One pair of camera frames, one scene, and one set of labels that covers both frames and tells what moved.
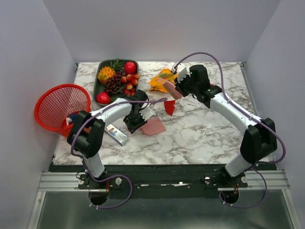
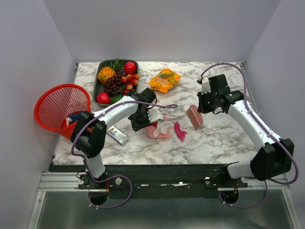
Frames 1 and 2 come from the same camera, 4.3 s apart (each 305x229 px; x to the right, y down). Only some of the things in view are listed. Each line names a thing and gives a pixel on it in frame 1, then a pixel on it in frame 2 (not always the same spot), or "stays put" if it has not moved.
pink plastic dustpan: (153, 126) to (151, 130)
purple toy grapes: (113, 85) stays put
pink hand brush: (173, 90) to (195, 117)
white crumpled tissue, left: (68, 119) stays put
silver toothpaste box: (116, 134) stays put
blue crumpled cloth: (73, 116) stays put
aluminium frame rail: (64, 182) stays put
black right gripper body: (185, 87) to (207, 101)
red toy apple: (130, 68) stays put
